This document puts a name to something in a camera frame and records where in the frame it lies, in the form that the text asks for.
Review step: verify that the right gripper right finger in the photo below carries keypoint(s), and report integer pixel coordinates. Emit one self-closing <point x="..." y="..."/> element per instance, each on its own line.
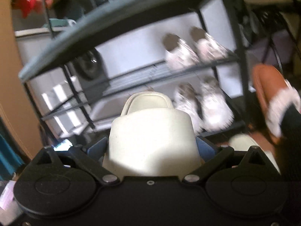
<point x="215" y="159"/>

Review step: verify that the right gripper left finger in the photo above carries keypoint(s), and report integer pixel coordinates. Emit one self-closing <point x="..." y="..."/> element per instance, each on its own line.
<point x="88" y="158"/>

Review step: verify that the pale green slide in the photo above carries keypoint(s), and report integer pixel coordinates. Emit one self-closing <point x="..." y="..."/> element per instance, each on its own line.
<point x="244" y="142"/>
<point x="152" y="138"/>

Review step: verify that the embroidered pearl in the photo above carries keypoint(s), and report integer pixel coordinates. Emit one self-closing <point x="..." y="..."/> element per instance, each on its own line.
<point x="207" y="47"/>
<point x="178" y="54"/>

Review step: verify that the white chunky sneaker right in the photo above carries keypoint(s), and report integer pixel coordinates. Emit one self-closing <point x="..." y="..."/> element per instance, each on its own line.
<point x="216" y="113"/>

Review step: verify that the white chunky sneaker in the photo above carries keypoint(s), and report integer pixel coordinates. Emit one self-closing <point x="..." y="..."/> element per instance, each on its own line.
<point x="216" y="113"/>
<point x="186" y="101"/>

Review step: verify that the white chunky sneaker left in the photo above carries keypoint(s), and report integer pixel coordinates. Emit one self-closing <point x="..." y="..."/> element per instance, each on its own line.
<point x="186" y="101"/>

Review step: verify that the black-socked leg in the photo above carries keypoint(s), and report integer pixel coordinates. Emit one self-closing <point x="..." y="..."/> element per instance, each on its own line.
<point x="290" y="146"/>

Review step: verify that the wooden cabinet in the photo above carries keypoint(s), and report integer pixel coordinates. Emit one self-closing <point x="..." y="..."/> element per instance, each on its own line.
<point x="16" y="110"/>

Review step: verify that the brown fur-lined slipper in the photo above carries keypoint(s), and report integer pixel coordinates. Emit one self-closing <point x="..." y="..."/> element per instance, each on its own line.
<point x="275" y="95"/>

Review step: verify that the black metal shoe rack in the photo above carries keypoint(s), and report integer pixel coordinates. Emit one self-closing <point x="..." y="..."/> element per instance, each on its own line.
<point x="111" y="28"/>

